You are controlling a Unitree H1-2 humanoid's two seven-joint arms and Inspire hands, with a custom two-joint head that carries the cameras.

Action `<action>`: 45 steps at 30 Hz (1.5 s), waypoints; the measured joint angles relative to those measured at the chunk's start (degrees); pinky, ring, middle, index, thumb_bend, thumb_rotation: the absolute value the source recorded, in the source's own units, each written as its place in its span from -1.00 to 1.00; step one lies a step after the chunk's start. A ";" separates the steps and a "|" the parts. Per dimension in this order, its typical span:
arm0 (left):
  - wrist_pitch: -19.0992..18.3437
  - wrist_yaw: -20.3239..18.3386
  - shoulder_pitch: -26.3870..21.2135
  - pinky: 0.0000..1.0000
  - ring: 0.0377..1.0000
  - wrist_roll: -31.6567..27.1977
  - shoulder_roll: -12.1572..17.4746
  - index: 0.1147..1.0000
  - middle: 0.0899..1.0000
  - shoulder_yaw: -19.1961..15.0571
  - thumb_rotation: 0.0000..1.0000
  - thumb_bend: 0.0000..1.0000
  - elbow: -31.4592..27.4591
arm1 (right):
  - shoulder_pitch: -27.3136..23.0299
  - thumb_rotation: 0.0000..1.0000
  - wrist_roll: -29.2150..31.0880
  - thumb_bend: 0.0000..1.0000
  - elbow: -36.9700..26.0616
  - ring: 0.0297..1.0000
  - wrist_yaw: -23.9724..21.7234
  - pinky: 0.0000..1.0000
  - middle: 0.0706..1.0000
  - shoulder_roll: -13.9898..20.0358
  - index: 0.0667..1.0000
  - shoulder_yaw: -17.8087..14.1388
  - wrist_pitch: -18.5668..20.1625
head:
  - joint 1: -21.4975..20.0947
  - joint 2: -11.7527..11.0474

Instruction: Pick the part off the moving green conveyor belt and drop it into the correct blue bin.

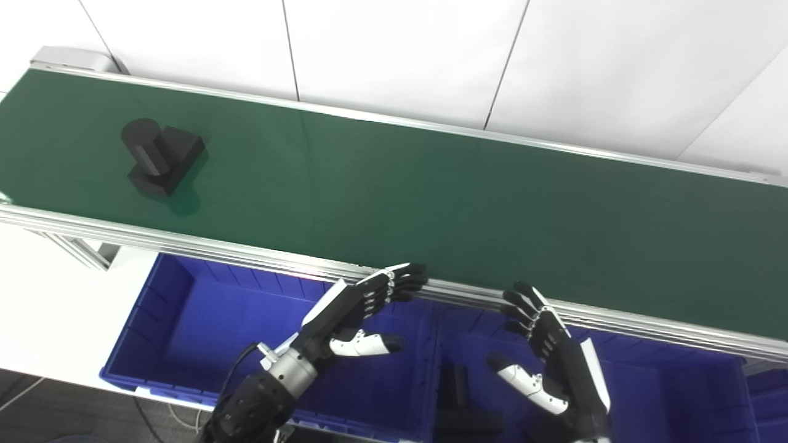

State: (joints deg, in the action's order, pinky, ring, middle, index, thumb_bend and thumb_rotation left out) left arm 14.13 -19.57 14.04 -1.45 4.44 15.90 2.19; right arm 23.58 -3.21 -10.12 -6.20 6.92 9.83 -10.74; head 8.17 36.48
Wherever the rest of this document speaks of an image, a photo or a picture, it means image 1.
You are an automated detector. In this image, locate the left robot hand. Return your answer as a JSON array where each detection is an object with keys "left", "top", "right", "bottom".
[{"left": 294, "top": 263, "right": 428, "bottom": 370}]

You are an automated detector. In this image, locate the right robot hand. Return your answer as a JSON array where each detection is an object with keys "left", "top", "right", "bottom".
[{"left": 486, "top": 281, "right": 611, "bottom": 441}]

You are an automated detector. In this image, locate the black cylinder block part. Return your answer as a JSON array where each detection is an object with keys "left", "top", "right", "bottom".
[{"left": 121, "top": 118, "right": 207, "bottom": 199}]

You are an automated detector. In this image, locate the blue plastic bin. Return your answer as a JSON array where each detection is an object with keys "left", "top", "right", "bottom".
[
  {"left": 744, "top": 364, "right": 788, "bottom": 443},
  {"left": 431, "top": 301, "right": 763, "bottom": 443},
  {"left": 100, "top": 253, "right": 439, "bottom": 443}
]

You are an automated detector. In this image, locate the black T-shaped part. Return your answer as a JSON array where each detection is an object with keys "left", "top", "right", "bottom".
[{"left": 434, "top": 363, "right": 504, "bottom": 443}]

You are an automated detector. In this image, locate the green conveyor belt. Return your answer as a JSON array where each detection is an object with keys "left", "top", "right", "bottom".
[
  {"left": 0, "top": 46, "right": 788, "bottom": 365},
  {"left": 0, "top": 69, "right": 788, "bottom": 343}
]

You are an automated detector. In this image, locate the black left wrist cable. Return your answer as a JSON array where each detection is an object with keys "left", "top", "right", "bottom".
[{"left": 212, "top": 342, "right": 265, "bottom": 413}]

